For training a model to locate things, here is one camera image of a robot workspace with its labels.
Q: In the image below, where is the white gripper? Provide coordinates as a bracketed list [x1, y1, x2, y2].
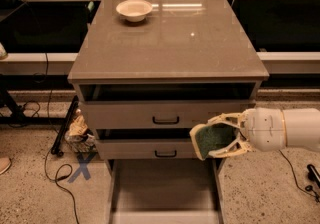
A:
[190, 108, 286, 161]

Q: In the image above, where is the green sponge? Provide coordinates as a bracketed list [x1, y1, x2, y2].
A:
[195, 124, 235, 160]

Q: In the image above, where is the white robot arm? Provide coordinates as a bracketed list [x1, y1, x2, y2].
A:
[190, 108, 320, 160]

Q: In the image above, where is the grey drawer cabinet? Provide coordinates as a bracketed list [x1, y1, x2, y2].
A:
[67, 0, 270, 224]

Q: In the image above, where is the open bottom drawer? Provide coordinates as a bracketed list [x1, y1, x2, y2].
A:
[106, 159, 226, 224]

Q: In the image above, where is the black device right edge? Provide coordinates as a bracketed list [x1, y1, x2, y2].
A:
[307, 164, 320, 188]

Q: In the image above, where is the blue tape cross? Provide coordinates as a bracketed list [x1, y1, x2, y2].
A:
[68, 152, 96, 183]

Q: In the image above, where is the white ceramic bowl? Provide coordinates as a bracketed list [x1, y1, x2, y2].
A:
[116, 0, 153, 22]

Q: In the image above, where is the crumpled bag beside cabinet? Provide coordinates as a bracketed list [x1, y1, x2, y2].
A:
[64, 109, 96, 153]

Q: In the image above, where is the black leaning bar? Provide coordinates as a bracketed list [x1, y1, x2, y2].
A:
[51, 96, 78, 157]

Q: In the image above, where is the black cable right floor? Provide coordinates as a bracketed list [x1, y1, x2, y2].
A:
[279, 150, 320, 202]

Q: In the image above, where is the middle drawer with black handle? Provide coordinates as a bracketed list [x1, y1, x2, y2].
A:
[95, 129, 196, 160]

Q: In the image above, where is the drawer with black handle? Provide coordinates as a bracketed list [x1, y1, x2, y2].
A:
[80, 83, 255, 129]
[95, 129, 196, 160]

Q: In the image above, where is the top drawer with black handle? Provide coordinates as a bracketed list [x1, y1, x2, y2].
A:
[80, 83, 255, 129]

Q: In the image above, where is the black floor cable left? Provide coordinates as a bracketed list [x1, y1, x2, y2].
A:
[43, 52, 81, 224]

